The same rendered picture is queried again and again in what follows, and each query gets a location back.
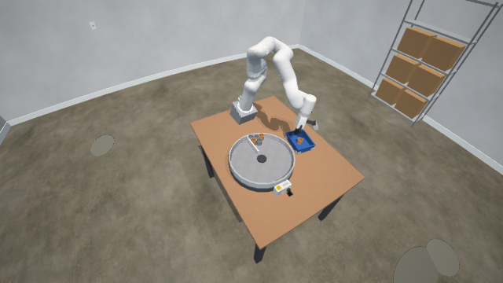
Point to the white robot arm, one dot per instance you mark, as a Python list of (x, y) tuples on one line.
[(298, 99)]

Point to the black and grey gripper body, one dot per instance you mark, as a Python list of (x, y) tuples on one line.
[(301, 121)]

